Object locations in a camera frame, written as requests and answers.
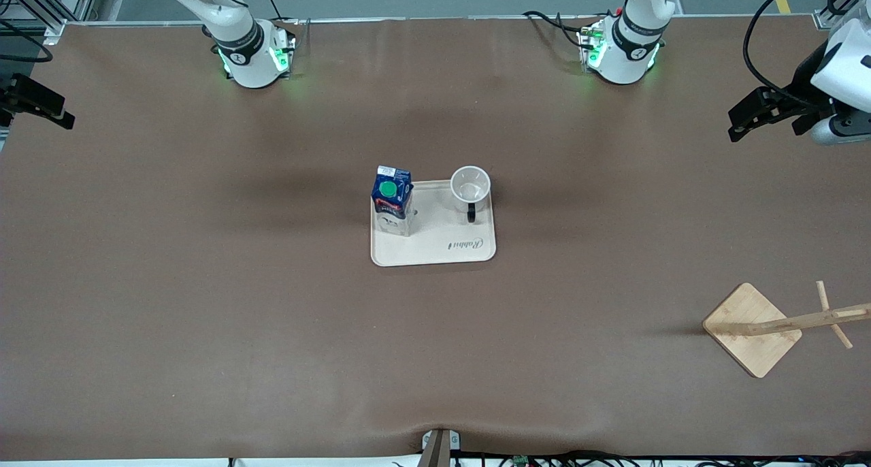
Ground white cup black handle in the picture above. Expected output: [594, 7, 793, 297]
[450, 165, 492, 225]

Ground blue milk carton green cap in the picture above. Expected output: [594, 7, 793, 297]
[371, 165, 414, 238]

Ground wooden cup hanging stand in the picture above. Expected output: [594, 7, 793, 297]
[702, 280, 871, 379]

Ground brown table mat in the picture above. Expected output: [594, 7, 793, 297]
[0, 16, 871, 462]

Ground cream plastic tray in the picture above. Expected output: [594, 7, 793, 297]
[369, 178, 497, 268]

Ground aluminium frame post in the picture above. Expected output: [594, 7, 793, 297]
[813, 5, 851, 31]
[0, 0, 103, 27]

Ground black left arm base cable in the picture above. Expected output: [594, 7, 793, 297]
[523, 10, 587, 51]

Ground black arm base cable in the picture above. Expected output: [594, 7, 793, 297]
[255, 0, 300, 27]
[523, 10, 587, 51]

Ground black right arm base cable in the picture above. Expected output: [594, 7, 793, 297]
[255, 0, 300, 27]

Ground black cable along table edge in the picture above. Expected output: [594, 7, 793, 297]
[449, 449, 871, 467]

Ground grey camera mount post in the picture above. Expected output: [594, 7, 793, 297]
[418, 428, 462, 467]

